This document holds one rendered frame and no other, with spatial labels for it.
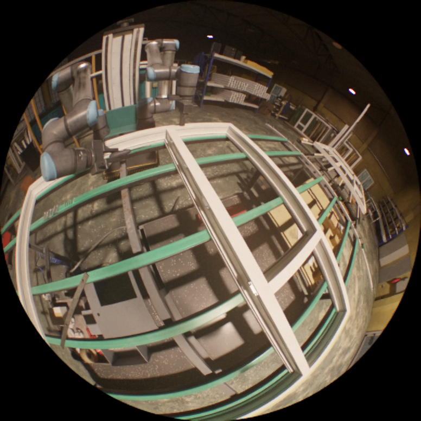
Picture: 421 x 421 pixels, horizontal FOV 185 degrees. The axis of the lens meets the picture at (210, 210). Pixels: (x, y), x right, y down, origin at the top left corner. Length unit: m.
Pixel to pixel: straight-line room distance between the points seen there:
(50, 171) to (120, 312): 0.46
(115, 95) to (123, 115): 0.25
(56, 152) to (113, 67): 1.15
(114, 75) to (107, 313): 1.60
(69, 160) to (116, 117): 1.06
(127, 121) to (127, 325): 1.50
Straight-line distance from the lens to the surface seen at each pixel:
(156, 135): 0.77
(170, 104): 1.30
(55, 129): 0.54
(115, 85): 1.51
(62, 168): 0.48
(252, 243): 0.80
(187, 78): 0.69
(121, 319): 0.49
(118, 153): 0.64
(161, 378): 0.97
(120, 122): 1.51
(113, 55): 1.53
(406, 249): 9.33
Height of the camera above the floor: 1.26
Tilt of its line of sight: 58 degrees down
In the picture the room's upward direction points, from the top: 23 degrees clockwise
